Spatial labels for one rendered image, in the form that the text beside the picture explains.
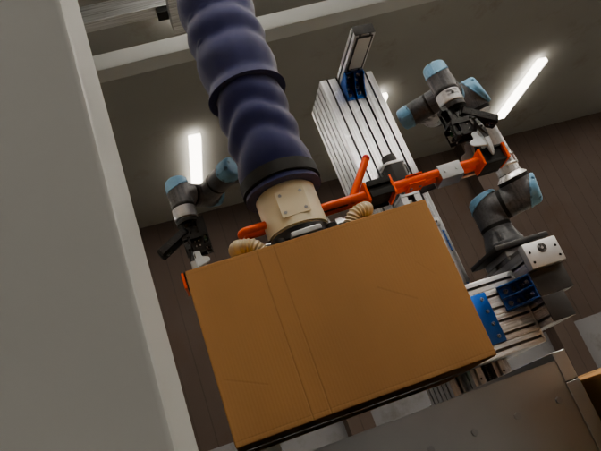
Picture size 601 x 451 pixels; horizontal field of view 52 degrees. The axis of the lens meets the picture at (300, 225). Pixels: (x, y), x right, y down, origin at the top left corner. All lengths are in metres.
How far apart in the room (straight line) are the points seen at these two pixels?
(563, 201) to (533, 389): 8.43
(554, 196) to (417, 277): 8.24
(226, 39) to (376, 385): 1.05
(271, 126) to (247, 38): 0.30
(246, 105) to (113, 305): 1.31
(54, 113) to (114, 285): 0.16
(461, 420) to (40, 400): 0.91
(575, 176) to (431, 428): 8.89
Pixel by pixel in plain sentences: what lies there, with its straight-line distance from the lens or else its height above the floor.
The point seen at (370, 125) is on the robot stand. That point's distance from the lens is 2.65.
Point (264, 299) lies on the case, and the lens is 1.37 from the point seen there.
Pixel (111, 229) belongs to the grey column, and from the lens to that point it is 0.48.
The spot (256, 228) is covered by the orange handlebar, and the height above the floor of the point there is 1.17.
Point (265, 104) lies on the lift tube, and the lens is 1.73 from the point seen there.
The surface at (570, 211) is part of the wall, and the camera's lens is 9.64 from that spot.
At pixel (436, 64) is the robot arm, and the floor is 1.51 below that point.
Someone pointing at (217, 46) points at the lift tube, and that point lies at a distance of 1.85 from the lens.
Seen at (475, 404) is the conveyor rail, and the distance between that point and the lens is 1.25.
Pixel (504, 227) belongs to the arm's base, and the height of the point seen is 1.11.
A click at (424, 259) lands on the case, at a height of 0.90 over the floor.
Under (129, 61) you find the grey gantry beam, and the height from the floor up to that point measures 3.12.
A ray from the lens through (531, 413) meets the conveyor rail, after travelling 1.29.
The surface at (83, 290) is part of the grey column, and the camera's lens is 0.47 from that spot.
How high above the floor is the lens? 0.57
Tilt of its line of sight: 21 degrees up
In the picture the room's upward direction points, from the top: 21 degrees counter-clockwise
